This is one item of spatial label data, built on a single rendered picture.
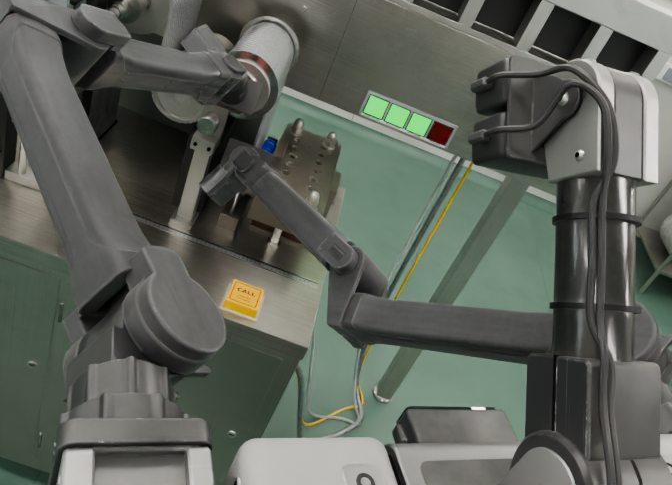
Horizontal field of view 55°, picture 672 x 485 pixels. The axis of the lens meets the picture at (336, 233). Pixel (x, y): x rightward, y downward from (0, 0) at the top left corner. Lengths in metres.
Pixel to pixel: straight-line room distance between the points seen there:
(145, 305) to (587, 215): 0.30
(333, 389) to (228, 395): 1.05
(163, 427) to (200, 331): 0.11
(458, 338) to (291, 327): 0.63
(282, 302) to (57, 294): 0.47
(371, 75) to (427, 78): 0.14
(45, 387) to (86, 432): 1.35
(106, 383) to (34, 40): 0.37
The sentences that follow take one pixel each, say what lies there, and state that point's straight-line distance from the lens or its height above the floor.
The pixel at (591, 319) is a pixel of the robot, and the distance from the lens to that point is 0.41.
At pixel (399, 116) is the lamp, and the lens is 1.71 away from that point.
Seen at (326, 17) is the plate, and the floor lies 1.35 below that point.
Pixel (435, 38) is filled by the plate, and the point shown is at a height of 1.40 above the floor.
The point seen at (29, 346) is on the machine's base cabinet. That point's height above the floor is 0.58.
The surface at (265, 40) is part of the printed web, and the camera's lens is 1.48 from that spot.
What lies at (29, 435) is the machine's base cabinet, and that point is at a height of 0.24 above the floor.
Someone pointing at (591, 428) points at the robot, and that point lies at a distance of 0.40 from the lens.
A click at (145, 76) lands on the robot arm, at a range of 0.89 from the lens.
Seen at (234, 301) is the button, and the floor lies 0.92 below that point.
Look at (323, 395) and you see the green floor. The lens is 2.52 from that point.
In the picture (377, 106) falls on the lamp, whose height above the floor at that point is 1.19.
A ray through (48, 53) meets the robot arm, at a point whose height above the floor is 1.53.
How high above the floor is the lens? 1.84
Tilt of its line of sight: 34 degrees down
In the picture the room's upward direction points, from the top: 25 degrees clockwise
